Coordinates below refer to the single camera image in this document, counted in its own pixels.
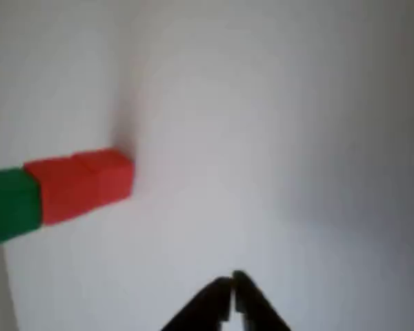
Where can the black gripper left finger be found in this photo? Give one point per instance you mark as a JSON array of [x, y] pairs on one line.
[[201, 305]]

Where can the green block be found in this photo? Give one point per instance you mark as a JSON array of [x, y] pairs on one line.
[[10, 207]]

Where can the red block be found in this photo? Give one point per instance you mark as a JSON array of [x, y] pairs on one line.
[[67, 191], [114, 177]]

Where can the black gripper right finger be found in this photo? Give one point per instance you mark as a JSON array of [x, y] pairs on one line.
[[258, 303]]

